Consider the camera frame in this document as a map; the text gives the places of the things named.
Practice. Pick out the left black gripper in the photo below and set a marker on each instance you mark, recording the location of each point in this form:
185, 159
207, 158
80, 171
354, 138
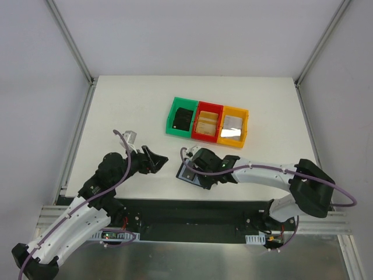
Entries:
148, 163

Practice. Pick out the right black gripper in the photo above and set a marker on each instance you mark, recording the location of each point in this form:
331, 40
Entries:
202, 181

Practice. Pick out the black credit card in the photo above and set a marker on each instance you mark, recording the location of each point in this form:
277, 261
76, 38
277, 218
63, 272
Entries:
185, 174

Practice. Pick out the black leather card holder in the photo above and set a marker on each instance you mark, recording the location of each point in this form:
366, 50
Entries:
205, 182

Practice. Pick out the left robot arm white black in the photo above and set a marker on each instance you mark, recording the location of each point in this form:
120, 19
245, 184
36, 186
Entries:
94, 208

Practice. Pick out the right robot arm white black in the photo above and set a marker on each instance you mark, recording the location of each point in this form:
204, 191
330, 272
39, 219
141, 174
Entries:
305, 182

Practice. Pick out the gold cards in red bin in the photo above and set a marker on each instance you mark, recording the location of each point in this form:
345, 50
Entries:
206, 123

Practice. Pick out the white cards in yellow bin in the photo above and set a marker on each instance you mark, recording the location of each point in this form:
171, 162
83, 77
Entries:
232, 127

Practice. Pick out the black cards in green bin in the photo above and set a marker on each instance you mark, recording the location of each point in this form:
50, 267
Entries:
182, 119

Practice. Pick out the red plastic bin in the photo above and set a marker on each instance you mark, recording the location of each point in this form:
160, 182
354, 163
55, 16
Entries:
210, 107

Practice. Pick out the yellow plastic bin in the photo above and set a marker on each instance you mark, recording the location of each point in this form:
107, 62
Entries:
237, 112

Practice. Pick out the green plastic bin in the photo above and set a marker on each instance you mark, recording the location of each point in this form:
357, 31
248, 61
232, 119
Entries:
184, 103

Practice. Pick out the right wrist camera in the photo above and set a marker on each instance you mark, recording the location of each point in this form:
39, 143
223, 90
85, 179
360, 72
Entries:
193, 150

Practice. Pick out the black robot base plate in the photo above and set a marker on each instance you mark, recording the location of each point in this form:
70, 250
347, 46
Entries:
227, 222

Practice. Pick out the left white cable duct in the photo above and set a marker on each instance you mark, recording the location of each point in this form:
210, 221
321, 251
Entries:
115, 236

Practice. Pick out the white cable duct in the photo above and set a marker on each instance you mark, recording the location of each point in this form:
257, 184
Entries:
255, 239
115, 236

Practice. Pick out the right white cable duct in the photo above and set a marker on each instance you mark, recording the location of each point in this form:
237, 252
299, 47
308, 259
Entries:
255, 239

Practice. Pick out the left aluminium table rail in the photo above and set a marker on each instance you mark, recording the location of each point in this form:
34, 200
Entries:
75, 141

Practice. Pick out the aluminium table rail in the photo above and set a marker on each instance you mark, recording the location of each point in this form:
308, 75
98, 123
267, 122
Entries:
309, 127
75, 141

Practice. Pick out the right aluminium table rail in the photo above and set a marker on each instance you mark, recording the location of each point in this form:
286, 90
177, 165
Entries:
309, 127

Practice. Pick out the right aluminium frame post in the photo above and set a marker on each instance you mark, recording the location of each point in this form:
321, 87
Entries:
327, 33

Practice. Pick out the aluminium frame post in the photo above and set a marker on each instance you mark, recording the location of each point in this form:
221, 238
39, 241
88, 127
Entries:
66, 34
327, 33

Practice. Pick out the left aluminium frame post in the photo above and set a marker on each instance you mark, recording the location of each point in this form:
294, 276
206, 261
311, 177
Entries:
66, 34

